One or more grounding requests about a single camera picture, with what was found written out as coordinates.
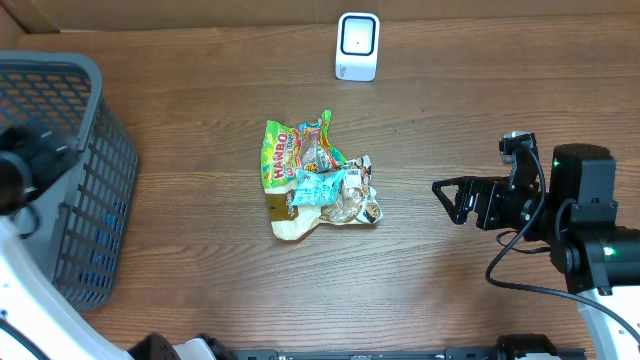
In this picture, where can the white barcode scanner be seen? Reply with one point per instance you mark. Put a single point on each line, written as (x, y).
(357, 47)

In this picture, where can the green Haribo candy bag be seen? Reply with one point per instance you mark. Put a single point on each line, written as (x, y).
(286, 150)

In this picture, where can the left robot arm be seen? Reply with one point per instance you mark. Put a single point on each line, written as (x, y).
(37, 322)

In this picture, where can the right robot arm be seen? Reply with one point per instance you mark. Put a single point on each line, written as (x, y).
(572, 214)

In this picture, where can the light blue snack packet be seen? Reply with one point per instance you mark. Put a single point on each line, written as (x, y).
(317, 189)

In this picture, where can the grey plastic shopping basket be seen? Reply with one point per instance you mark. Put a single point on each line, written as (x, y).
(68, 172)

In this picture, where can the beige mushroom snack bag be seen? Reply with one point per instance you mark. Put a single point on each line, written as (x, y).
(356, 204)

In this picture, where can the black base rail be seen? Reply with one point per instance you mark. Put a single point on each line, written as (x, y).
(508, 347)

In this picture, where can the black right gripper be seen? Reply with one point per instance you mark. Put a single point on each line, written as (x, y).
(489, 188)

